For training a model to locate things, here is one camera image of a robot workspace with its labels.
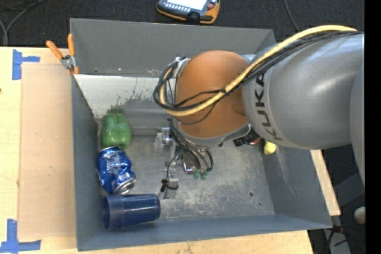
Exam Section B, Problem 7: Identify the green bell pepper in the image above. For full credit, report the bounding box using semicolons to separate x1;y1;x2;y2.
99;112;133;150

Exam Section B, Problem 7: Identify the grey metal bin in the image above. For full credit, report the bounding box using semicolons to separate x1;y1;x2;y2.
69;17;333;252

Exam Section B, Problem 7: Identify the yellow ball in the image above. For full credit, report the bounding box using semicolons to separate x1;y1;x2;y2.
263;140;277;155

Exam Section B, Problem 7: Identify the crushed blue drink can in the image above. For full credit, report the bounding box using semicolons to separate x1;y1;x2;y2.
95;146;138;196

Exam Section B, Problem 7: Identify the brown cardboard board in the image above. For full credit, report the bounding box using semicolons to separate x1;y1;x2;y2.
17;62;78;242

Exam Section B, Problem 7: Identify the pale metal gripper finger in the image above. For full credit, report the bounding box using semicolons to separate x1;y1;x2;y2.
158;158;180;200
153;127;174;156

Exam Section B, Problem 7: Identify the dark blue plastic cup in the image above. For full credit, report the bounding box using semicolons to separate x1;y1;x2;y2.
101;193;162;231

